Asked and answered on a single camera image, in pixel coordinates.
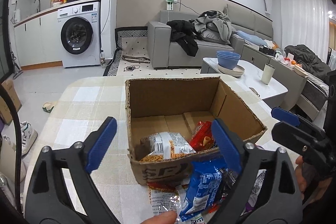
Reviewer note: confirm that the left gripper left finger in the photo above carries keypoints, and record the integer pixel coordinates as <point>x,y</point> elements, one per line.
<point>50,200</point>

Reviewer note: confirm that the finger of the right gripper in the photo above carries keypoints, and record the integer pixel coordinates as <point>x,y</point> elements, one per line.
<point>299,139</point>
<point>285,116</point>

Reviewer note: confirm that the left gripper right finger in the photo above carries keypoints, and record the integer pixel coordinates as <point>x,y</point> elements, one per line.
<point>279,200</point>

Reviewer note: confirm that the purple grape candy bag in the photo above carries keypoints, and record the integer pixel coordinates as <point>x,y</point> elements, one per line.
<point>250,205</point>

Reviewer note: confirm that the blue snack packet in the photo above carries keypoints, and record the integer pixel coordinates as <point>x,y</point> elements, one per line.
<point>210,183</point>

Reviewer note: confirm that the red chip bag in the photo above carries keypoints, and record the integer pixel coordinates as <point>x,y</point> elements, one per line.
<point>202,138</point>

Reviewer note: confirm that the white red snack packet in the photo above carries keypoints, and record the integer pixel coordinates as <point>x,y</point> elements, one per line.
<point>170,197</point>

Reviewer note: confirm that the person's right hand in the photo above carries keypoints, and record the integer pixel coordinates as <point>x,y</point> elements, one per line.
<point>300,173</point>

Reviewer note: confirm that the person's left hand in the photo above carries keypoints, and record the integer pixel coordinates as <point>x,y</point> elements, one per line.
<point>168,217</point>

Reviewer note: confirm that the white coffee table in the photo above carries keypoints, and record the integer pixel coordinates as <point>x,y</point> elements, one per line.
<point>272,94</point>

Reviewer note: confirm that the white cup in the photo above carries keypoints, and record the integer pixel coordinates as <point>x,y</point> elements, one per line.
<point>267,73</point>

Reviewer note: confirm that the dark blanket on bed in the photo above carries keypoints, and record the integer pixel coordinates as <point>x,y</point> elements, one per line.
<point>310,61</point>

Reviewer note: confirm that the cream plate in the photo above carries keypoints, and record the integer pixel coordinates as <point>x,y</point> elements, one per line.
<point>238,71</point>

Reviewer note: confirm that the white sneaker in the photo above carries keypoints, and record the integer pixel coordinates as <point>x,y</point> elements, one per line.
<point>29,136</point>

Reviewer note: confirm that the blue bowl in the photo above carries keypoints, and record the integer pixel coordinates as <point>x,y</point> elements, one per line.
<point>228,60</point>

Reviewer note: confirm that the grey sofa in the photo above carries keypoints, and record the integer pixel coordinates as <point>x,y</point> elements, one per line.
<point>164,53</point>

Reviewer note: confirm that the checked tablecloth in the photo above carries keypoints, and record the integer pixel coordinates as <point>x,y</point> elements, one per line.
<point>81,109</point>

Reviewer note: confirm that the grey clothes pile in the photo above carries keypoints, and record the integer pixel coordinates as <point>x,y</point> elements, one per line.
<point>214,26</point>

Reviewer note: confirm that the black jacket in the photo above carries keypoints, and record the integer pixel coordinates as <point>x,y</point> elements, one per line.
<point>182,32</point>

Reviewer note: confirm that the cardboard SF box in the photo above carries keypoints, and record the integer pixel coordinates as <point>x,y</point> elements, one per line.
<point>177,106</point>

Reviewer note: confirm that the patterned floor mat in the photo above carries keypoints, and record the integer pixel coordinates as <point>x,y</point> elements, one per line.
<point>132,60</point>

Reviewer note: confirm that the white washing machine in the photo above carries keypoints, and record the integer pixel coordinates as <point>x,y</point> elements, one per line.
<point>79,29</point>

